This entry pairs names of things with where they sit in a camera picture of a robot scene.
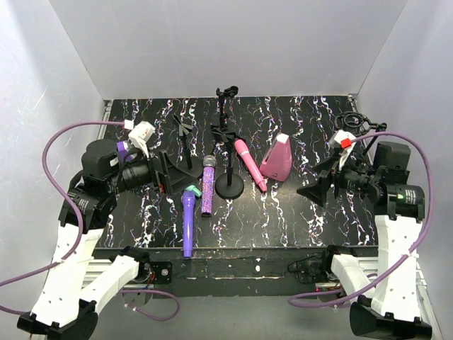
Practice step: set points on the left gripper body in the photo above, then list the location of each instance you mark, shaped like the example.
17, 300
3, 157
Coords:
160, 171

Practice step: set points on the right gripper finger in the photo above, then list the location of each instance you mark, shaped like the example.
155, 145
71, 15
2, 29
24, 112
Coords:
324, 167
315, 192

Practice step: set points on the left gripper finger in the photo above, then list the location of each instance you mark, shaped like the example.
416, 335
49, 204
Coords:
165, 162
179, 179

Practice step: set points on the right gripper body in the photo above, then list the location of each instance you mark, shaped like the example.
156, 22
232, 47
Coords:
330, 182

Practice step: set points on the round base stand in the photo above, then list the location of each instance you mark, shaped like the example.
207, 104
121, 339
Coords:
228, 186
193, 164

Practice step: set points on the purple plastic microphone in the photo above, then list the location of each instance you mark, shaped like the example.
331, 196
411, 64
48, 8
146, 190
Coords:
188, 201

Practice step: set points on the glitter purple microphone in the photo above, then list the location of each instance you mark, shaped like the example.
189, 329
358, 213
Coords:
208, 181

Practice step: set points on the round base stand front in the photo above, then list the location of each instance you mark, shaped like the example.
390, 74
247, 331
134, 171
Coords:
228, 186

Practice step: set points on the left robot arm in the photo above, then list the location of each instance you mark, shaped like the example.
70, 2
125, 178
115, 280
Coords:
66, 309

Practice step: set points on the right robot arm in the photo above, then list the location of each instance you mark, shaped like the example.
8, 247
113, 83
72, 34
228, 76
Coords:
390, 309

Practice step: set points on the black tripod mic stand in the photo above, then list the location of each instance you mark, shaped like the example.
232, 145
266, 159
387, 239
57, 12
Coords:
222, 106

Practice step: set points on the teal green microphone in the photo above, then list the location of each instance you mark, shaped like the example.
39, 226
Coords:
193, 188

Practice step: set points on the purple metronome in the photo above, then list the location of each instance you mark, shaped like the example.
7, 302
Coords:
127, 152

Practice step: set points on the pink metronome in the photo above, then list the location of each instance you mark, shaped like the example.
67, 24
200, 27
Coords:
277, 162

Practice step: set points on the pink microphone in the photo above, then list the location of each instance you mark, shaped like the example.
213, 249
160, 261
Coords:
243, 151

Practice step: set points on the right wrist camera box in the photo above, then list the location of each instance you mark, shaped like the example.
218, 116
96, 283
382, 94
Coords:
343, 141

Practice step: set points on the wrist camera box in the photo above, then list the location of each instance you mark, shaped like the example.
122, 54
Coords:
343, 141
140, 135

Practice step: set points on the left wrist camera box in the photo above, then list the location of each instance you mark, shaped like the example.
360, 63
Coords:
140, 135

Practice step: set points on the shock mount tripod stand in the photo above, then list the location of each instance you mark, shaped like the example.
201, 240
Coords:
357, 124

